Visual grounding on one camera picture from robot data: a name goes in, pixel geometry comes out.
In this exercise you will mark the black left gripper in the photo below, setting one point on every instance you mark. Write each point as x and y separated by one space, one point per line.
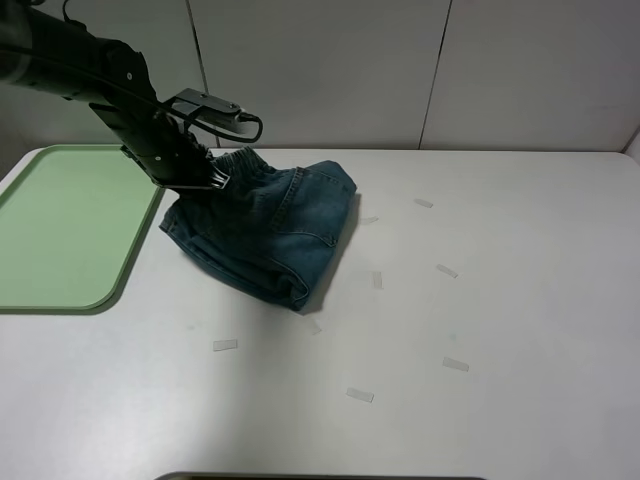
165 149

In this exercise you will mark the blue children's denim shorts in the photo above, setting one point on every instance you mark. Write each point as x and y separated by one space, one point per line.
270 233

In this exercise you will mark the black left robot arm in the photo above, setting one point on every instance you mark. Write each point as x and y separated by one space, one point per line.
60 57

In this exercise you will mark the light green plastic tray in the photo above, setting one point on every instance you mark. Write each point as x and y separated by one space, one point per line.
72 222

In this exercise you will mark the clear tape strip near shorts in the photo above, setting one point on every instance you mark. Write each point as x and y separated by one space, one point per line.
368 220

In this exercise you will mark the clear tape strip lower left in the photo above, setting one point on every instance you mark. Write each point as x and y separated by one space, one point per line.
223 345

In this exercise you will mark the clear tape strip tilted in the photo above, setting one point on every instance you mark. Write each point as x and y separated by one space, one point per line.
315 327

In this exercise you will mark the clear tape strip centre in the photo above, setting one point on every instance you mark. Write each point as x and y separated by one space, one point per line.
377 280

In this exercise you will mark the clear tape strip far right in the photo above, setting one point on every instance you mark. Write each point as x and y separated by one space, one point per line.
423 203

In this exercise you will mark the clear tape strip lower middle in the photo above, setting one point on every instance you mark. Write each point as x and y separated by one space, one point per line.
360 395

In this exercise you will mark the clear tape strip lower right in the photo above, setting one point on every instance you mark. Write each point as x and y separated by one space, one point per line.
455 364

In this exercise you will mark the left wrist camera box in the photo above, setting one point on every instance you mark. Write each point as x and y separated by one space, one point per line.
219 114

